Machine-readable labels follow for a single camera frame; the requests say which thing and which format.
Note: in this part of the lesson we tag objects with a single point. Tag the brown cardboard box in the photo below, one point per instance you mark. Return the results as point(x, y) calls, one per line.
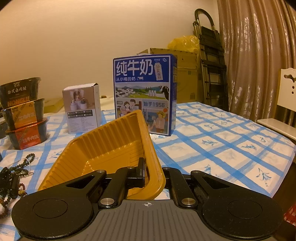
point(189, 87)

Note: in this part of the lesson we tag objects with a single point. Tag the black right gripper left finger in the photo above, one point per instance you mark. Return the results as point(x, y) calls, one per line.
point(119, 183)

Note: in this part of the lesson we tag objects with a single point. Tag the white chair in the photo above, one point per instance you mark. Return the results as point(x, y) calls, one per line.
point(284, 119)

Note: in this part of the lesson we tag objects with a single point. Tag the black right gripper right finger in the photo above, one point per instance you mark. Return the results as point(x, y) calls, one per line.
point(180, 191)

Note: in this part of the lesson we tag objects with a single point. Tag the bottom red label bowl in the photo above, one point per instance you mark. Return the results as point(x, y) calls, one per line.
point(28, 136)

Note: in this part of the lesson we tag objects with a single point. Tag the top black instant bowl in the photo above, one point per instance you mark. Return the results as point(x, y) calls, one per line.
point(20, 91)

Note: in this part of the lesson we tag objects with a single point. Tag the blue milk carton box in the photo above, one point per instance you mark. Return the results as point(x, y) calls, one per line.
point(147, 82)

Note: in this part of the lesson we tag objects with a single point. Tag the beige patterned curtain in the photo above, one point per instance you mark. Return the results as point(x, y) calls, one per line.
point(259, 40)

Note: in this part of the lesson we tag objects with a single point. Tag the orange plastic tray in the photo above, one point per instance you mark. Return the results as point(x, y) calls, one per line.
point(118, 143)

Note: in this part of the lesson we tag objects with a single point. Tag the yellow plastic bag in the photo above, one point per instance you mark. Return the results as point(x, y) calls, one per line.
point(189, 43)

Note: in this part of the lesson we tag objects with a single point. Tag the small white product box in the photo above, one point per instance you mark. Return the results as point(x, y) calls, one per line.
point(82, 107)

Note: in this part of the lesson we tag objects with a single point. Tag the middle orange label bowl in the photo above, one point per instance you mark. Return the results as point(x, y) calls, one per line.
point(24, 114)

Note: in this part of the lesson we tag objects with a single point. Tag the folded black step ladder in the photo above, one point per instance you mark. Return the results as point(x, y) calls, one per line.
point(212, 83)

